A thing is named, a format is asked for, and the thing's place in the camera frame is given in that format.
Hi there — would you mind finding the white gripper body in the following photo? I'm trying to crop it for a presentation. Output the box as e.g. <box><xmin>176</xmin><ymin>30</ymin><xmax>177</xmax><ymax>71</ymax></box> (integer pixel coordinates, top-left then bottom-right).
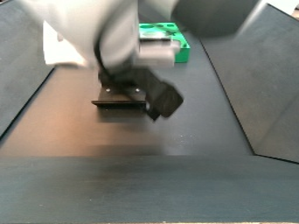
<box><xmin>133</xmin><ymin>38</ymin><xmax>180</xmax><ymax>67</ymax></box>

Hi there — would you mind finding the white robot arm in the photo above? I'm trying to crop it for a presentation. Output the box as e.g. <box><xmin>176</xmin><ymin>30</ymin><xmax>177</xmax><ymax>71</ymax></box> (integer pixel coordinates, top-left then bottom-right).
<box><xmin>18</xmin><ymin>0</ymin><xmax>178</xmax><ymax>69</ymax></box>

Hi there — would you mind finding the green foam shape-sorter board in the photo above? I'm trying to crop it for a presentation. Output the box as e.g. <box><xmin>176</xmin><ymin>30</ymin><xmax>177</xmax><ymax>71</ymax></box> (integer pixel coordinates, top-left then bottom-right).
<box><xmin>138</xmin><ymin>22</ymin><xmax>190</xmax><ymax>63</ymax></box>

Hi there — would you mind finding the black curved cradle stand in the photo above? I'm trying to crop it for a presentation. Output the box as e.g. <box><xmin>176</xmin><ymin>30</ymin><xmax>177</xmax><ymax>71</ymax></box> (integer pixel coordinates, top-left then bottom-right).
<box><xmin>92</xmin><ymin>72</ymin><xmax>145</xmax><ymax>109</ymax></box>

